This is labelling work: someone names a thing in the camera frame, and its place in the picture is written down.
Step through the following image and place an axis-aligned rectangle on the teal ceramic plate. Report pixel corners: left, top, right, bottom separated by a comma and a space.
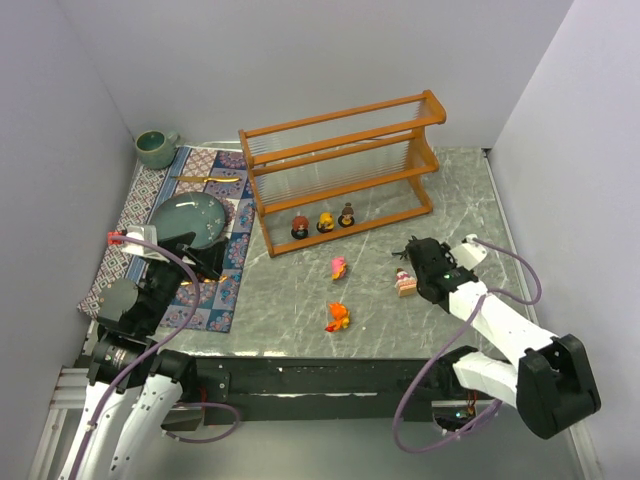
148, 192, 227, 248

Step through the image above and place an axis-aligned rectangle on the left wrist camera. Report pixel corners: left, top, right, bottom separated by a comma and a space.
107, 224, 168, 262

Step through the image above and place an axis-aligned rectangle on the purple cable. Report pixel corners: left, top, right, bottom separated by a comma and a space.
392, 237, 544, 454
69, 237, 244, 480

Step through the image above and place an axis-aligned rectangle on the strawberry cake slice toy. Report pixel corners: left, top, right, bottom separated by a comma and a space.
395, 268, 417, 297

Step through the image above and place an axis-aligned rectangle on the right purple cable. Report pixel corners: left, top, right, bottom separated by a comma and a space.
392, 237, 544, 454

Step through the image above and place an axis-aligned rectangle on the orange wooden three-tier shelf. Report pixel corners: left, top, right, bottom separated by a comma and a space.
238, 90, 447, 258

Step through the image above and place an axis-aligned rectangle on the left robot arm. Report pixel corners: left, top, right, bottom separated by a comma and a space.
59, 225, 229, 479

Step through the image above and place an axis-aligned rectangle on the orange dragon toy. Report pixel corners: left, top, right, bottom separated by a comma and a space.
325, 302, 350, 333

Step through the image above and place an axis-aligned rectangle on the brown-haired figurine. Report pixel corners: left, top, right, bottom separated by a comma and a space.
338, 202, 355, 228

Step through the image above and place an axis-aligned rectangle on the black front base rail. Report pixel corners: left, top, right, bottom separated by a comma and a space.
74, 352, 506, 426

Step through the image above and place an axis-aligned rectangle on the yellow-haired figurine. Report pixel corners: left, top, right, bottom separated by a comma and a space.
316, 212, 335, 233

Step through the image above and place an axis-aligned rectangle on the black yellow spiky figurine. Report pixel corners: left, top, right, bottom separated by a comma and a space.
391, 236, 417, 260

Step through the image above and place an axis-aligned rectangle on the pink bear sunflower toy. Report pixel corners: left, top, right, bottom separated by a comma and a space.
331, 256, 348, 280

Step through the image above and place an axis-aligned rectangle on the gold knife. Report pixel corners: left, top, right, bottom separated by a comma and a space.
171, 175, 241, 183

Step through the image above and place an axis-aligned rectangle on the green ceramic mug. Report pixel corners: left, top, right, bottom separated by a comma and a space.
135, 130, 180, 170

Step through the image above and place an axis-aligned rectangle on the gold fork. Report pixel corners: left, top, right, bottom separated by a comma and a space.
180, 275, 228, 287

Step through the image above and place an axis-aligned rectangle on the patterned blue placemat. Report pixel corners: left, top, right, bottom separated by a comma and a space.
77, 145, 258, 334

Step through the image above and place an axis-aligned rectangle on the red-haired figurine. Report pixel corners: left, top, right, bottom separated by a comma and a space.
291, 215, 309, 240

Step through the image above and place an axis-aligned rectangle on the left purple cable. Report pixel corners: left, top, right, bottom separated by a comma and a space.
69, 237, 244, 480

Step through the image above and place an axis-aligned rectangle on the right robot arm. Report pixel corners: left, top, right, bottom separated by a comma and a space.
394, 235, 602, 439

